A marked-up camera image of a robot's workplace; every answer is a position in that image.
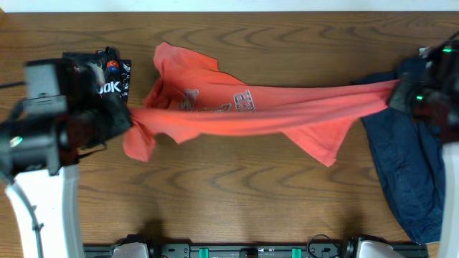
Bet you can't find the orange soccer t-shirt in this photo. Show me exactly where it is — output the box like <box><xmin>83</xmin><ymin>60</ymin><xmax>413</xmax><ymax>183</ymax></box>
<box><xmin>123</xmin><ymin>43</ymin><xmax>395</xmax><ymax>166</ymax></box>

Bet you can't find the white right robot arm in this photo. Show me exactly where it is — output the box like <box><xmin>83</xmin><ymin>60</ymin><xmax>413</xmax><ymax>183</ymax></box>
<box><xmin>387</xmin><ymin>75</ymin><xmax>458</xmax><ymax>258</ymax></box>

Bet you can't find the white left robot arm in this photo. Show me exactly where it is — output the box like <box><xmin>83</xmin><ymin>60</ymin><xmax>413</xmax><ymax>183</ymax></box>
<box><xmin>1</xmin><ymin>93</ymin><xmax>132</xmax><ymax>257</ymax></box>

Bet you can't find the black folded printed shirt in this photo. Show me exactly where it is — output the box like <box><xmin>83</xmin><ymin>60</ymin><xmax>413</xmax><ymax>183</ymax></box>
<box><xmin>62</xmin><ymin>47</ymin><xmax>132</xmax><ymax>103</ymax></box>

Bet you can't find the navy blue garment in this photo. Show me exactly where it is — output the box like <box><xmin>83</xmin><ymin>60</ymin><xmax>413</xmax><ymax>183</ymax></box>
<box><xmin>351</xmin><ymin>57</ymin><xmax>448</xmax><ymax>245</ymax></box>

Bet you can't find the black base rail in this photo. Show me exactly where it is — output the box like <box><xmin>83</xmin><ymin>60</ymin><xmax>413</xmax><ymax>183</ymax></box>
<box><xmin>83</xmin><ymin>234</ymin><xmax>430</xmax><ymax>258</ymax></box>

